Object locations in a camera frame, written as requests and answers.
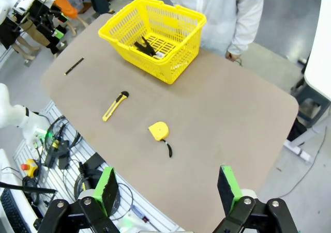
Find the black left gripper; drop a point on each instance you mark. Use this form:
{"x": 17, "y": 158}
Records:
{"x": 42, "y": 13}

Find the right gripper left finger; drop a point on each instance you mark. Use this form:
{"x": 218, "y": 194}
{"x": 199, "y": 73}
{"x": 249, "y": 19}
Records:
{"x": 107, "y": 189}

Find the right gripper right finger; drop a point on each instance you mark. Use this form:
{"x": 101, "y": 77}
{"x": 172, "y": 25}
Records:
{"x": 228, "y": 189}

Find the yellow utility knife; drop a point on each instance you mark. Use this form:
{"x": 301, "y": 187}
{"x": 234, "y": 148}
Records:
{"x": 113, "y": 107}

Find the white marker black cap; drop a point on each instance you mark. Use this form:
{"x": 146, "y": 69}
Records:
{"x": 144, "y": 47}

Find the person's left forearm white sleeve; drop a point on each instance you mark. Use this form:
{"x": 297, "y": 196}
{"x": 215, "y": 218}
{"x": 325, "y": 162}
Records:
{"x": 248, "y": 29}

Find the person in orange top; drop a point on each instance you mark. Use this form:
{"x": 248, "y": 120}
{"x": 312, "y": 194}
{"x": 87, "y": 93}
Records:
{"x": 66, "y": 9}

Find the person in black shorts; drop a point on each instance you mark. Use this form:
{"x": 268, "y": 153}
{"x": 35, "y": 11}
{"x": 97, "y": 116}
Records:
{"x": 7, "y": 34}

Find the yellow plastic shopping basket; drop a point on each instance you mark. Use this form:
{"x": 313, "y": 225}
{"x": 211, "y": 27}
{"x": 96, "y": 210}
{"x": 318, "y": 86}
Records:
{"x": 144, "y": 63}

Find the person in white coat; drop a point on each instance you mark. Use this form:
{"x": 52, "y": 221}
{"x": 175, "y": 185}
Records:
{"x": 214, "y": 16}

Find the person's left hand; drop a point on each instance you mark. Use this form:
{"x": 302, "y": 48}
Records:
{"x": 231, "y": 55}

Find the black flat box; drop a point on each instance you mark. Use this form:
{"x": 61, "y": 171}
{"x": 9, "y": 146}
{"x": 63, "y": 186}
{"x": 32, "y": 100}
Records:
{"x": 94, "y": 162}

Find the small tool red tip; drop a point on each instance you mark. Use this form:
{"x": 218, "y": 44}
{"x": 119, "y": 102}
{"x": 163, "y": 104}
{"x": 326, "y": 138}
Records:
{"x": 139, "y": 212}

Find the black pen yellow tip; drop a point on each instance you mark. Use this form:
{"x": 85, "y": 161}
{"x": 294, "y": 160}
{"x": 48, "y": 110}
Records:
{"x": 74, "y": 66}

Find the black adapter yellow label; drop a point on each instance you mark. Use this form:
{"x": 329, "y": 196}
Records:
{"x": 55, "y": 150}

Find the thin black rod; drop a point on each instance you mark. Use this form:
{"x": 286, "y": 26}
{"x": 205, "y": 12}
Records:
{"x": 31, "y": 189}

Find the yellow emergency stop red button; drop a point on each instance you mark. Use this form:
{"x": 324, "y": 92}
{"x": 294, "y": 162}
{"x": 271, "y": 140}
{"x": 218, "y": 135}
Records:
{"x": 30, "y": 168}

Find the black keyboard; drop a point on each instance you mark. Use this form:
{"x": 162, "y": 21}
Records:
{"x": 11, "y": 212}

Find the white barcode sticker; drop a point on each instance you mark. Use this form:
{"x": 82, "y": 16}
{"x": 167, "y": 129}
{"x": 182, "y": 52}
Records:
{"x": 160, "y": 55}

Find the large white table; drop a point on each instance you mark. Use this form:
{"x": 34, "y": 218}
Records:
{"x": 320, "y": 49}

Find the slotted aluminium base plate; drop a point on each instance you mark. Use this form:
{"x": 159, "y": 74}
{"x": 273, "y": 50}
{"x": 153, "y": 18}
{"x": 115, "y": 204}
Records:
{"x": 160, "y": 221}

